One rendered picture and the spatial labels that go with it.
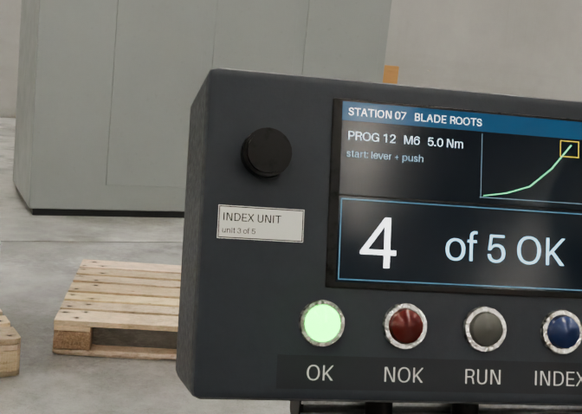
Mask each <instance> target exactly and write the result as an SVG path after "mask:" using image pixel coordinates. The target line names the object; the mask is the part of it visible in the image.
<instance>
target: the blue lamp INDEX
mask: <svg viewBox="0 0 582 414"><path fill-rule="evenodd" d="M540 337H541V339H542V342H543V343H544V345H545V346H546V348H547V349H548V350H550V351H551V352H553V353H558V354H564V353H570V352H572V351H573V350H575V349H576V348H577V347H578V346H579V343H580V342H581V340H582V326H581V323H580V321H579V319H578V318H577V316H576V315H574V314H573V313H571V312H568V311H566V310H563V309H558V310H554V311H552V312H551V313H549V314H548V315H547V316H546V317H545V318H544V320H543V321H542V323H541V326H540Z"/></svg>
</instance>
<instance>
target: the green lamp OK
mask: <svg viewBox="0 0 582 414"><path fill-rule="evenodd" d="M344 327H345V319H344V315H343V313H342V312H341V310H340V309H339V308H338V306H337V305H335V304H334V303H333V302H331V301H327V300H316V301H312V302H310V303H308V304H307V305H306V306H305V307H304V308H303V310H302V311H301V315H300V318H299V329H300V332H301V335H302V337H303V338H304V339H305V340H306V341H307V342H308V343H310V344H311V345H314V346H329V345H332V343H334V342H336V341H337V340H338V339H339V338H340V336H341V334H342V333H343V331H344Z"/></svg>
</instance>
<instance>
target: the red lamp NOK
mask: <svg viewBox="0 0 582 414"><path fill-rule="evenodd" d="M382 327H383V333H384V336H385V338H386V340H387V341H388V342H389V343H390V344H391V345H393V346H395V347H396V348H399V349H410V348H412V347H415V346H417V345H418V344H419V343H420V342H421V341H422V340H423V339H424V337H425V334H426V332H427V321H426V319H425V316H424V314H423V312H422V311H421V310H420V309H419V308H417V307H416V306H414V305H412V304H410V303H399V304H397V305H395V306H393V307H391V308H390V309H389V310H388V311H387V313H386V314H385V317H384V319H383V325H382Z"/></svg>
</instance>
